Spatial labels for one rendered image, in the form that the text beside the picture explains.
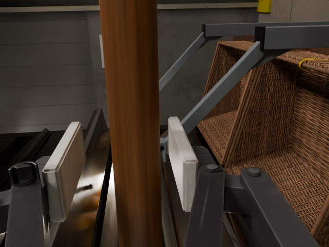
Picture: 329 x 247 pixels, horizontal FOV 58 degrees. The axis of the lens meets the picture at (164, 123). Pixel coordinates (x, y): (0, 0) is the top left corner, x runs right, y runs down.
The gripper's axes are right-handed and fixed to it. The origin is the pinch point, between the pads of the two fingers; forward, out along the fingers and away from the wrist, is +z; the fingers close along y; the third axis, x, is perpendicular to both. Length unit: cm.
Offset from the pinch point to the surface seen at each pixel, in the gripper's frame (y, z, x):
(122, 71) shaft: 0.2, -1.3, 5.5
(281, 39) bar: 28.2, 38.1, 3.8
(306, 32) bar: 33, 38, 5
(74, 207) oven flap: -19, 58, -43
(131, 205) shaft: 0.2, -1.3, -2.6
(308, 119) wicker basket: 61, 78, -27
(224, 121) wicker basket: 49, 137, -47
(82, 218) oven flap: -18, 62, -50
